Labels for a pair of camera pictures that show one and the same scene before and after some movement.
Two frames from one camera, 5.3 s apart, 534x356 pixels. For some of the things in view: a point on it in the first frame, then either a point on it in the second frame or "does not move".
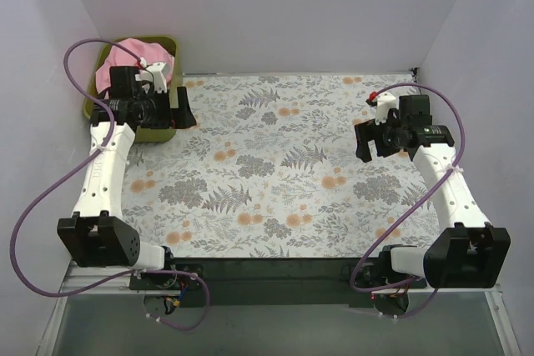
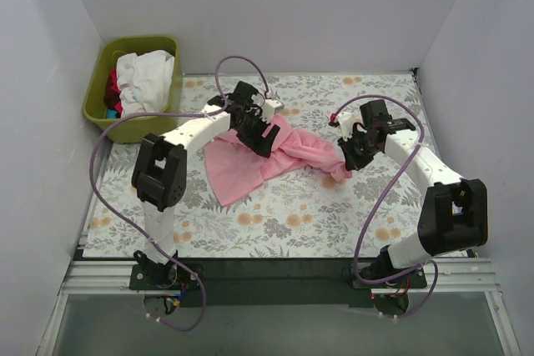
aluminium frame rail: (79, 277) does not move
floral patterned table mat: (274, 170) does not move
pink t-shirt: (116, 57) to (237, 170)
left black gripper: (177, 107) to (259, 137)
